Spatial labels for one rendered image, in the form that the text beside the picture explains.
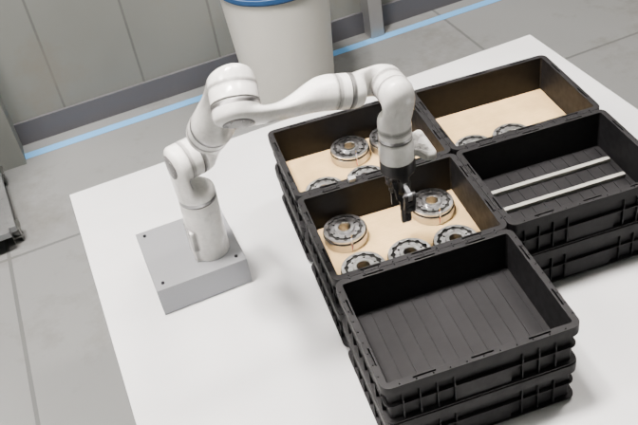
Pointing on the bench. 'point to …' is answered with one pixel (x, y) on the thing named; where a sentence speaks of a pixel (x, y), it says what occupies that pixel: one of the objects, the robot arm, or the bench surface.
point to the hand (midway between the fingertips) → (401, 207)
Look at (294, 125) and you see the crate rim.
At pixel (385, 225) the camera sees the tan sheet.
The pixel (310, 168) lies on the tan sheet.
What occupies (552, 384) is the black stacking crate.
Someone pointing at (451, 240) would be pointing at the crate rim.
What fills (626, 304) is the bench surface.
